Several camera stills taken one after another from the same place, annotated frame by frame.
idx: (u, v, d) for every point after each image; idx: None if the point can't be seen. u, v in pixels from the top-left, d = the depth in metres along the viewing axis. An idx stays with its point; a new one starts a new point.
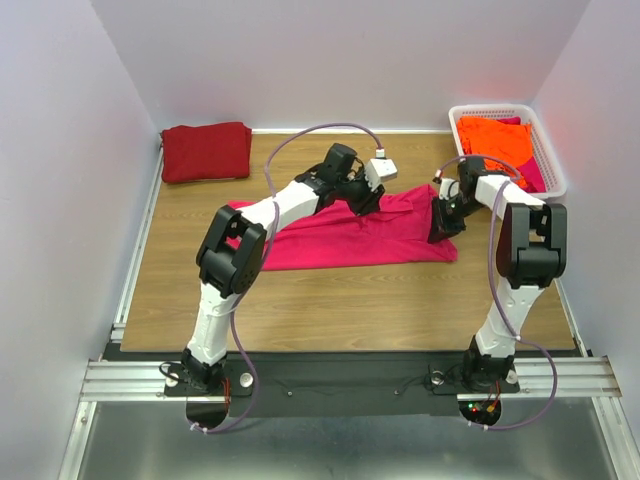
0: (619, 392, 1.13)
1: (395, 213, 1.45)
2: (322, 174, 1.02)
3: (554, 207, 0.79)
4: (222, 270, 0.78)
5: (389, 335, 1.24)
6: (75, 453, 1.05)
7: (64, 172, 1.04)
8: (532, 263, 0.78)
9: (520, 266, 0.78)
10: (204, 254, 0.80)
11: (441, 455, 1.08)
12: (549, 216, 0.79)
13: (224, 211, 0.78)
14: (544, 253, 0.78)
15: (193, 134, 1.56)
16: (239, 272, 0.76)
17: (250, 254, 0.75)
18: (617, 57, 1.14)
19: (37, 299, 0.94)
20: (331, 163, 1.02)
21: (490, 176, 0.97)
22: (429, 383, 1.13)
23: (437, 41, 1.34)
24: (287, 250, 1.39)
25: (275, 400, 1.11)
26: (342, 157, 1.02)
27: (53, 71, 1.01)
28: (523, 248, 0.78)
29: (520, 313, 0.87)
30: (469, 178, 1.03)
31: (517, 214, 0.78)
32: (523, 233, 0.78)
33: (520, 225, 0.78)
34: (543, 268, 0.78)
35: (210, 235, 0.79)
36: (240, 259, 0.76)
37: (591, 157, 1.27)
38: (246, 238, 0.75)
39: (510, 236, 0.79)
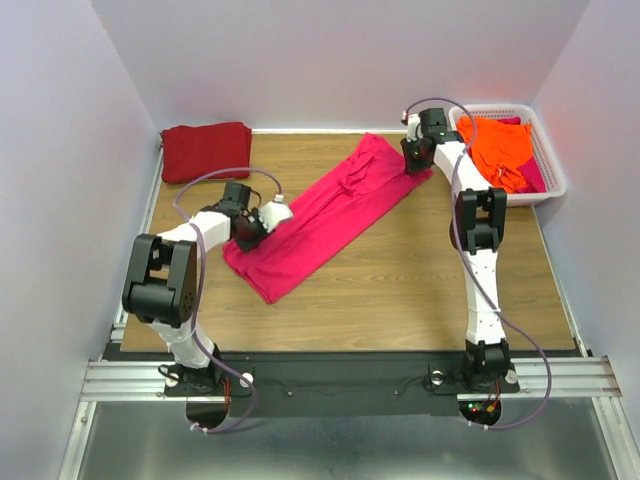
0: (619, 392, 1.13)
1: (364, 169, 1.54)
2: (224, 205, 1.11)
3: (497, 190, 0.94)
4: (160, 297, 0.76)
5: (391, 335, 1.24)
6: (75, 453, 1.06)
7: (63, 170, 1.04)
8: (478, 236, 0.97)
9: (471, 239, 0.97)
10: (136, 294, 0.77)
11: (441, 455, 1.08)
12: (493, 198, 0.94)
13: (144, 239, 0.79)
14: (487, 229, 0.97)
15: (193, 134, 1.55)
16: (178, 291, 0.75)
17: (185, 272, 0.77)
18: (617, 57, 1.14)
19: (37, 298, 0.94)
20: (231, 195, 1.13)
21: (447, 145, 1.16)
22: (429, 383, 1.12)
23: (436, 41, 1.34)
24: (308, 248, 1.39)
25: (275, 400, 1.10)
26: (240, 188, 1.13)
27: (53, 70, 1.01)
28: (471, 227, 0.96)
29: (489, 280, 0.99)
30: (429, 140, 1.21)
31: (467, 204, 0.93)
32: (470, 219, 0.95)
33: (468, 212, 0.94)
34: (486, 239, 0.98)
35: (136, 271, 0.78)
36: (177, 278, 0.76)
37: (591, 157, 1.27)
38: (177, 255, 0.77)
39: (462, 218, 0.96)
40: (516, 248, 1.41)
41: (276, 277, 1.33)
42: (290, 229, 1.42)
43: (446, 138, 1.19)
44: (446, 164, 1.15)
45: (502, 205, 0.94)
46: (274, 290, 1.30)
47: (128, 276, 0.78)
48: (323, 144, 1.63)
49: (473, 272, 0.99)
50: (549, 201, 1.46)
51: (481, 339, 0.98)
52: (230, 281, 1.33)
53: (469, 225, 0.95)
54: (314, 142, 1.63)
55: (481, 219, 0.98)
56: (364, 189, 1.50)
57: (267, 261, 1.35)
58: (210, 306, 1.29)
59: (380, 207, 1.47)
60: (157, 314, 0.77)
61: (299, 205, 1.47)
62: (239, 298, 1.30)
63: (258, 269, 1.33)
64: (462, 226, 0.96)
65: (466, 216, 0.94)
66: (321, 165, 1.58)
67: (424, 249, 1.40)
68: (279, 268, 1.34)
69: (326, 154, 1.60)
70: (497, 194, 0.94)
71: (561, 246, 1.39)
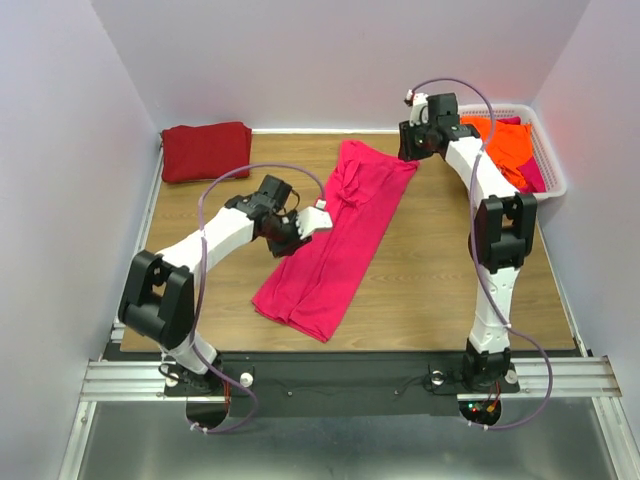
0: (619, 392, 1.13)
1: (355, 177, 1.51)
2: (255, 200, 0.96)
3: (525, 197, 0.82)
4: (151, 322, 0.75)
5: (389, 334, 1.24)
6: (75, 453, 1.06)
7: (64, 170, 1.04)
8: (503, 251, 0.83)
9: (493, 254, 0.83)
10: (129, 311, 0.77)
11: (441, 455, 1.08)
12: (520, 205, 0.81)
13: (142, 258, 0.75)
14: (514, 240, 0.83)
15: (193, 134, 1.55)
16: (168, 324, 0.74)
17: (175, 306, 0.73)
18: (617, 57, 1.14)
19: (37, 297, 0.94)
20: (266, 190, 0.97)
21: (461, 140, 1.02)
22: (429, 383, 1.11)
23: (436, 40, 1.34)
24: (338, 269, 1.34)
25: (274, 400, 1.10)
26: (279, 185, 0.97)
27: (53, 70, 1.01)
28: (495, 240, 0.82)
29: (505, 298, 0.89)
30: (440, 134, 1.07)
31: (492, 213, 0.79)
32: (496, 229, 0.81)
33: (492, 223, 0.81)
34: (512, 252, 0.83)
35: (131, 289, 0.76)
36: (167, 310, 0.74)
37: (590, 157, 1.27)
38: (169, 288, 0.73)
39: (484, 230, 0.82)
40: None
41: (324, 312, 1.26)
42: (311, 256, 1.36)
43: (458, 132, 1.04)
44: (462, 165, 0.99)
45: (531, 213, 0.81)
46: (328, 325, 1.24)
47: (124, 293, 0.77)
48: (323, 144, 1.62)
49: (490, 290, 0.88)
50: (550, 200, 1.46)
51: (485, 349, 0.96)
52: (230, 281, 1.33)
53: (493, 238, 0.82)
54: (314, 142, 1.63)
55: (505, 229, 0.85)
56: (367, 194, 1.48)
57: (305, 299, 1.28)
58: (209, 307, 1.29)
59: (386, 209, 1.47)
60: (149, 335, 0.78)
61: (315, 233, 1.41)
62: (239, 298, 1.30)
63: (300, 310, 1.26)
64: (484, 239, 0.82)
65: (490, 226, 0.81)
66: (322, 165, 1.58)
67: (424, 249, 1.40)
68: (323, 303, 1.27)
69: (326, 154, 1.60)
70: (525, 201, 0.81)
71: (561, 246, 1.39)
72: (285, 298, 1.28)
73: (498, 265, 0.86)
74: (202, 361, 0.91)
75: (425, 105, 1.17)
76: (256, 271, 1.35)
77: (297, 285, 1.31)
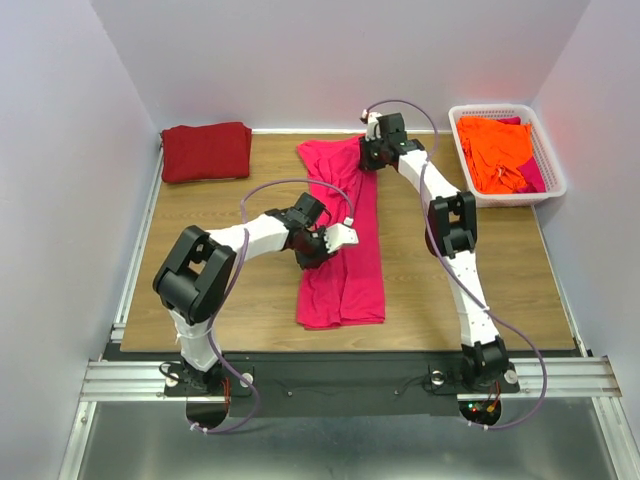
0: (619, 392, 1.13)
1: (331, 171, 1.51)
2: (292, 214, 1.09)
3: (465, 194, 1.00)
4: (185, 291, 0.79)
5: (430, 315, 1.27)
6: (75, 453, 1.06)
7: (64, 170, 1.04)
8: (454, 241, 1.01)
9: (447, 245, 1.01)
10: (164, 278, 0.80)
11: (441, 455, 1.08)
12: (462, 203, 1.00)
13: (191, 231, 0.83)
14: (461, 232, 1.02)
15: (193, 134, 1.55)
16: (201, 294, 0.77)
17: (215, 277, 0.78)
18: (617, 57, 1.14)
19: (37, 297, 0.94)
20: (302, 207, 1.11)
21: (409, 154, 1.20)
22: (429, 384, 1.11)
23: (436, 40, 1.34)
24: (363, 264, 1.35)
25: (275, 400, 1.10)
26: (314, 204, 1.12)
27: (53, 69, 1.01)
28: (446, 233, 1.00)
29: (471, 280, 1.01)
30: (391, 151, 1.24)
31: (439, 212, 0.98)
32: (445, 226, 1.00)
33: (441, 220, 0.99)
34: (462, 242, 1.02)
35: (173, 257, 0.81)
36: (204, 280, 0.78)
37: (591, 158, 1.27)
38: (212, 259, 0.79)
39: (435, 225, 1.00)
40: (516, 248, 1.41)
41: (370, 296, 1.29)
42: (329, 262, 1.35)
43: (406, 147, 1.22)
44: (411, 175, 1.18)
45: (472, 209, 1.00)
46: (377, 304, 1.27)
47: (166, 261, 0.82)
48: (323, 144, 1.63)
49: (456, 275, 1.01)
50: (550, 201, 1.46)
51: (477, 340, 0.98)
52: None
53: (444, 231, 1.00)
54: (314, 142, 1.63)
55: (454, 224, 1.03)
56: (352, 182, 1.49)
57: (344, 293, 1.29)
58: None
59: (367, 206, 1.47)
60: (178, 305, 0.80)
61: None
62: (239, 298, 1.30)
63: (347, 306, 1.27)
64: (438, 233, 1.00)
65: (440, 223, 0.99)
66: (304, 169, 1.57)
67: (423, 248, 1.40)
68: (363, 290, 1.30)
69: None
70: (466, 199, 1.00)
71: (561, 246, 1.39)
72: (327, 304, 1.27)
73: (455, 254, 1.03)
74: (214, 350, 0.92)
75: (377, 122, 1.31)
76: (256, 271, 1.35)
77: (328, 286, 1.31)
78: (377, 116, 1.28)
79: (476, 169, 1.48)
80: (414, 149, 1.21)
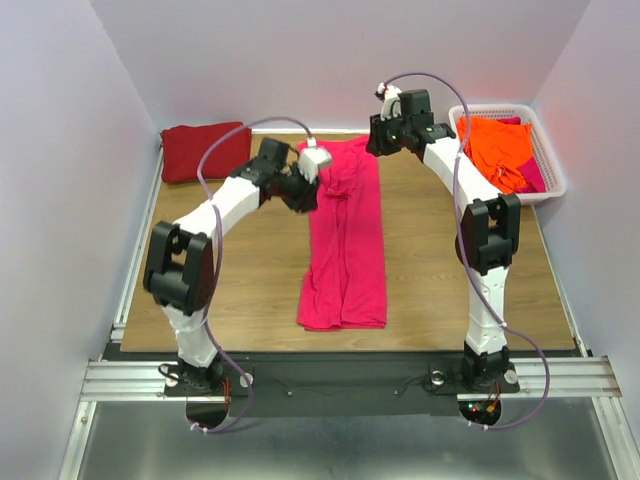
0: (619, 392, 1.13)
1: (331, 171, 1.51)
2: (257, 165, 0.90)
3: (508, 198, 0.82)
4: (175, 288, 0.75)
5: (432, 320, 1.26)
6: (75, 453, 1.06)
7: (64, 169, 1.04)
8: (492, 252, 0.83)
9: (483, 257, 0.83)
10: (152, 280, 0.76)
11: (442, 455, 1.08)
12: (504, 205, 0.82)
13: (161, 228, 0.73)
14: (501, 240, 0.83)
15: (193, 134, 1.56)
16: (194, 287, 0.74)
17: (199, 269, 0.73)
18: (617, 57, 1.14)
19: (38, 297, 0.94)
20: (266, 153, 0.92)
21: (437, 143, 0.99)
22: (429, 384, 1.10)
23: (435, 40, 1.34)
24: (365, 267, 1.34)
25: (275, 400, 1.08)
26: (277, 145, 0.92)
27: (51, 68, 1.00)
28: (483, 243, 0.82)
29: (498, 299, 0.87)
30: (415, 139, 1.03)
31: (478, 216, 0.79)
32: (484, 233, 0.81)
33: (479, 227, 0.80)
34: (500, 253, 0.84)
35: (152, 259, 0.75)
36: (191, 275, 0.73)
37: (591, 157, 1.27)
38: (191, 255, 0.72)
39: (471, 233, 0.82)
40: (516, 248, 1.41)
41: (371, 300, 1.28)
42: (332, 263, 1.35)
43: (433, 133, 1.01)
44: (441, 168, 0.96)
45: (514, 213, 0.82)
46: (379, 309, 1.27)
47: (147, 265, 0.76)
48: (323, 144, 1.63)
49: (483, 291, 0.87)
50: (550, 200, 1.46)
51: (485, 350, 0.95)
52: (230, 281, 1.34)
53: (481, 240, 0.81)
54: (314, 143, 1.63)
55: (491, 230, 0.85)
56: (352, 184, 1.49)
57: (346, 296, 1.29)
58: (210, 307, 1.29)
59: (372, 206, 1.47)
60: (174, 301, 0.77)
61: (316, 243, 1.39)
62: (239, 298, 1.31)
63: (348, 309, 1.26)
64: (473, 243, 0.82)
65: (478, 230, 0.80)
66: None
67: (424, 249, 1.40)
68: (365, 293, 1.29)
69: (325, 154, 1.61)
70: (509, 201, 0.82)
71: (561, 246, 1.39)
72: (328, 306, 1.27)
73: (488, 267, 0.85)
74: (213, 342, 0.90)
75: (396, 99, 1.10)
76: (256, 271, 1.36)
77: (331, 288, 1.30)
78: (398, 93, 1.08)
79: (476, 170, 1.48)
80: (441, 136, 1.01)
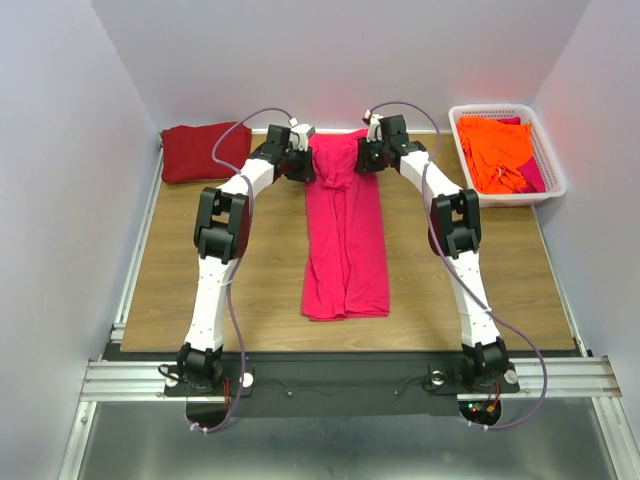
0: (619, 392, 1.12)
1: (329, 164, 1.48)
2: (268, 148, 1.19)
3: (468, 192, 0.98)
4: (221, 237, 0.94)
5: (434, 319, 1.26)
6: (75, 453, 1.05)
7: (64, 170, 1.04)
8: (457, 240, 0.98)
9: (450, 243, 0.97)
10: (200, 233, 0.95)
11: (442, 455, 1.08)
12: (465, 200, 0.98)
13: (207, 192, 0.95)
14: (465, 230, 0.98)
15: (192, 133, 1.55)
16: (236, 236, 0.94)
17: (240, 220, 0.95)
18: (617, 57, 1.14)
19: (37, 299, 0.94)
20: (273, 138, 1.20)
21: (411, 154, 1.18)
22: (429, 384, 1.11)
23: (435, 41, 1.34)
24: (366, 259, 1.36)
25: (275, 400, 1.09)
26: (281, 130, 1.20)
27: (51, 69, 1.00)
28: (449, 232, 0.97)
29: (474, 281, 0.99)
30: (392, 153, 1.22)
31: (440, 209, 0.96)
32: (448, 222, 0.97)
33: (443, 217, 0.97)
34: (467, 241, 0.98)
35: (201, 215, 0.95)
36: (235, 225, 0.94)
37: (591, 158, 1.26)
38: (234, 208, 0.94)
39: (438, 223, 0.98)
40: (516, 248, 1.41)
41: (374, 290, 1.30)
42: (334, 254, 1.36)
43: (408, 148, 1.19)
44: (414, 176, 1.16)
45: (475, 206, 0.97)
46: (382, 298, 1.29)
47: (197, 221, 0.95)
48: None
49: (459, 276, 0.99)
50: (549, 200, 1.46)
51: (477, 340, 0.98)
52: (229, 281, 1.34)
53: (446, 229, 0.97)
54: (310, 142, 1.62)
55: (459, 222, 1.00)
56: (351, 176, 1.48)
57: (349, 286, 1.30)
58: None
59: (370, 197, 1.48)
60: (214, 251, 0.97)
61: (317, 235, 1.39)
62: (239, 297, 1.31)
63: (352, 298, 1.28)
64: (441, 231, 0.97)
65: (442, 220, 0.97)
66: None
67: (424, 249, 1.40)
68: (368, 283, 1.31)
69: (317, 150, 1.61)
70: (468, 197, 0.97)
71: (561, 246, 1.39)
72: (332, 296, 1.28)
73: (458, 253, 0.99)
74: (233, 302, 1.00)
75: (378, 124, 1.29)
76: (256, 271, 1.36)
77: (333, 283, 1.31)
78: (379, 118, 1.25)
79: (476, 170, 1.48)
80: (415, 150, 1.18)
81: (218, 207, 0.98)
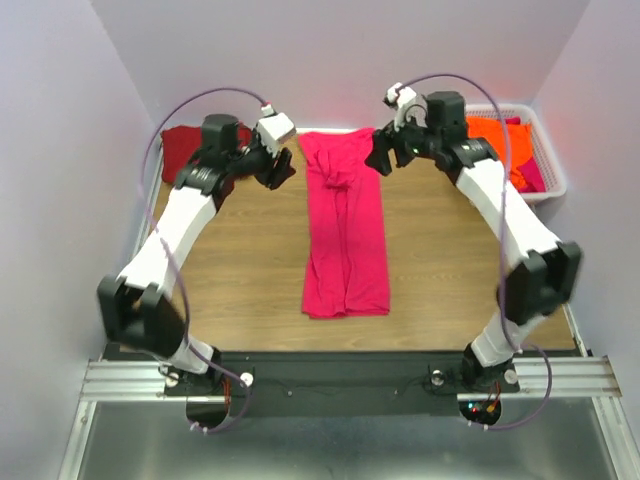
0: (619, 392, 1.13)
1: (330, 164, 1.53)
2: (202, 161, 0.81)
3: (570, 246, 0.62)
4: (140, 340, 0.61)
5: (434, 319, 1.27)
6: (75, 452, 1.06)
7: (64, 171, 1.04)
8: (543, 309, 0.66)
9: (531, 314, 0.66)
10: (110, 335, 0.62)
11: (442, 455, 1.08)
12: (563, 257, 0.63)
13: (101, 284, 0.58)
14: (556, 294, 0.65)
15: (193, 134, 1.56)
16: (160, 337, 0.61)
17: (156, 320, 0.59)
18: (616, 56, 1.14)
19: (38, 297, 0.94)
20: (211, 143, 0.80)
21: (476, 165, 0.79)
22: (429, 383, 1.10)
23: (435, 40, 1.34)
24: (366, 259, 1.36)
25: (275, 400, 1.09)
26: (220, 130, 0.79)
27: (51, 70, 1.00)
28: (534, 303, 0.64)
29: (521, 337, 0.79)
30: (446, 158, 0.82)
31: (534, 276, 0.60)
32: (537, 290, 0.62)
33: (534, 285, 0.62)
34: (553, 308, 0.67)
35: (103, 316, 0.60)
36: (152, 327, 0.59)
37: (591, 157, 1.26)
38: (142, 309, 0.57)
39: (521, 294, 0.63)
40: None
41: (375, 289, 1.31)
42: (335, 255, 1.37)
43: (470, 152, 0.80)
44: (482, 202, 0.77)
45: (576, 265, 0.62)
46: (382, 297, 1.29)
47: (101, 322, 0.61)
48: None
49: (511, 333, 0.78)
50: (550, 200, 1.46)
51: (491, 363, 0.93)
52: (229, 281, 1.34)
53: (531, 299, 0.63)
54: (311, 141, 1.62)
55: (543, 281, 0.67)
56: (351, 176, 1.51)
57: (349, 285, 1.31)
58: (210, 306, 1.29)
59: (371, 197, 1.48)
60: (147, 351, 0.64)
61: (318, 235, 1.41)
62: (239, 298, 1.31)
63: (352, 297, 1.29)
64: (522, 304, 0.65)
65: (530, 290, 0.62)
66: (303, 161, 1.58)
67: (424, 248, 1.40)
68: (368, 282, 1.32)
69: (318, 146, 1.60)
70: (569, 252, 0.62)
71: None
72: (332, 294, 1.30)
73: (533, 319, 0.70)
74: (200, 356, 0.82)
75: (410, 103, 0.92)
76: (256, 271, 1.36)
77: (333, 282, 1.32)
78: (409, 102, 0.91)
79: None
80: (480, 157, 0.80)
81: (130, 295, 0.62)
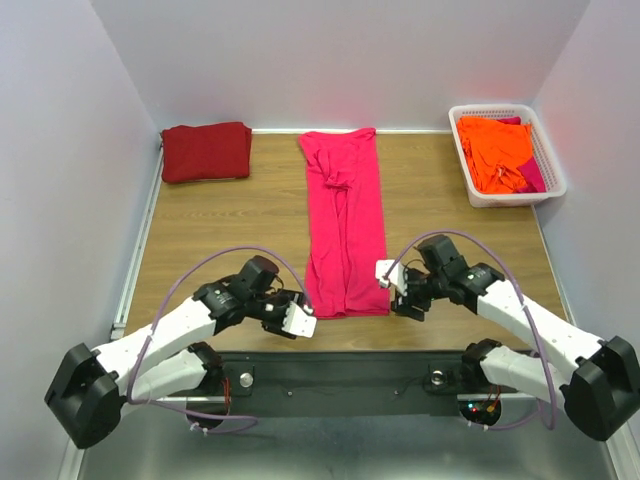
0: None
1: (330, 164, 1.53)
2: (232, 287, 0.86)
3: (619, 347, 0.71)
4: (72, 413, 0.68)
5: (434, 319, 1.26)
6: (74, 453, 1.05)
7: (64, 171, 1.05)
8: (619, 414, 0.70)
9: (612, 423, 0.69)
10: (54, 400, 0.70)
11: (442, 455, 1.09)
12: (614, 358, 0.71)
13: (76, 354, 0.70)
14: (625, 395, 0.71)
15: (193, 134, 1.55)
16: (85, 425, 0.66)
17: (91, 409, 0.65)
18: (616, 57, 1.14)
19: (37, 297, 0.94)
20: (245, 277, 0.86)
21: (490, 291, 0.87)
22: (429, 383, 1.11)
23: (435, 41, 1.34)
24: (366, 259, 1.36)
25: (275, 401, 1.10)
26: (259, 272, 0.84)
27: (51, 71, 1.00)
28: (610, 412, 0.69)
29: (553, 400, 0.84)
30: (461, 292, 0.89)
31: (598, 387, 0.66)
32: (606, 402, 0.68)
33: (603, 396, 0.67)
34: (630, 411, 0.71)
35: (58, 381, 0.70)
36: (85, 409, 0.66)
37: (591, 158, 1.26)
38: (88, 392, 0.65)
39: (594, 408, 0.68)
40: (516, 249, 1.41)
41: (375, 289, 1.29)
42: (335, 255, 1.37)
43: (478, 280, 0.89)
44: (510, 322, 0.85)
45: (632, 361, 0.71)
46: (383, 297, 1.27)
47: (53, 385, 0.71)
48: None
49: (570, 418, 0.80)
50: (549, 200, 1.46)
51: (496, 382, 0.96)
52: None
53: (606, 409, 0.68)
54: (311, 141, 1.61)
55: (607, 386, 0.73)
56: (351, 176, 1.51)
57: (349, 285, 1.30)
58: None
59: (370, 197, 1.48)
60: (65, 428, 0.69)
61: (318, 235, 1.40)
62: None
63: (352, 297, 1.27)
64: (600, 416, 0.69)
65: (602, 401, 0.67)
66: (303, 161, 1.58)
67: None
68: (368, 282, 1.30)
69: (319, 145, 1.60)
70: (620, 350, 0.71)
71: (560, 246, 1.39)
72: (332, 294, 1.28)
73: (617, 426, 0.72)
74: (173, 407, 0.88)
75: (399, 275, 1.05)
76: None
77: (333, 282, 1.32)
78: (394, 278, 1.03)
79: (476, 170, 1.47)
80: (489, 281, 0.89)
81: (92, 368, 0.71)
